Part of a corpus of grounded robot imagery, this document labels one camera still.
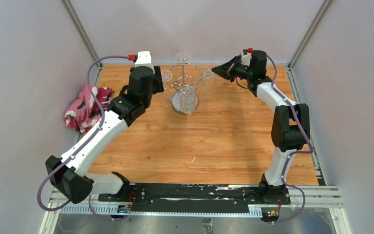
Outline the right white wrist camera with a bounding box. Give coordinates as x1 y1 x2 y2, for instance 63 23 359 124
240 52 251 66

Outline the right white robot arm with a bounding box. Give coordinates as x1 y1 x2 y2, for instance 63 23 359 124
211 49 311 204

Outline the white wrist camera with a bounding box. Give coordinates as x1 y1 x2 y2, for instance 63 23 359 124
134 51 153 70
240 52 251 66

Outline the pink camouflage cloth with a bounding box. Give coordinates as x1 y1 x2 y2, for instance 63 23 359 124
64 83 114 134

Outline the aluminium frame rail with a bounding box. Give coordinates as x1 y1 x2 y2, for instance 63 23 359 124
61 183 343 218

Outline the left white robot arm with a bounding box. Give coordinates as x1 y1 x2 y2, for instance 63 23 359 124
45 66 164 204

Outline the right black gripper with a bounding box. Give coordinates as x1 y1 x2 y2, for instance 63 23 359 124
212 55 254 83

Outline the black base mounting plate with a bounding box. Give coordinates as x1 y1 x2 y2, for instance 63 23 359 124
97 183 291 214

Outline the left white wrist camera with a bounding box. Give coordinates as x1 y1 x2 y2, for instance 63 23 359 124
134 51 153 70

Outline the chrome wine glass rack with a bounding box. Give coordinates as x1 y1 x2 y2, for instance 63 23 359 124
169 63 202 115

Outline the clear wine glass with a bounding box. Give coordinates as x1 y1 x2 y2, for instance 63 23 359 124
201 67 216 94
161 70 172 94
180 85 197 114
175 52 191 64

